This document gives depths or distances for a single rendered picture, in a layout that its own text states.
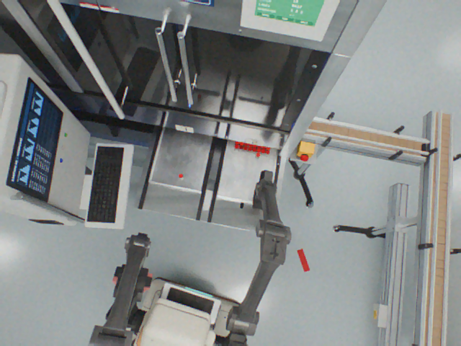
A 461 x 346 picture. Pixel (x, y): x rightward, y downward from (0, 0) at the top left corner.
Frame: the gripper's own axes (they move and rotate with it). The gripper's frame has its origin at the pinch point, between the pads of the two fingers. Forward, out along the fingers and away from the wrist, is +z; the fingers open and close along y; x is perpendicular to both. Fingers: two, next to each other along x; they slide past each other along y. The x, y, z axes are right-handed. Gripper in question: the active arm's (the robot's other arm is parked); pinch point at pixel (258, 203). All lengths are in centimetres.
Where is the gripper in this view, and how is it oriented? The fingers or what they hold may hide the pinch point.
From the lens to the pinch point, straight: 180.9
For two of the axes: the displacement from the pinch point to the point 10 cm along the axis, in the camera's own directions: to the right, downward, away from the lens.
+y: 1.8, -9.2, 3.4
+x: -9.8, -1.8, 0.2
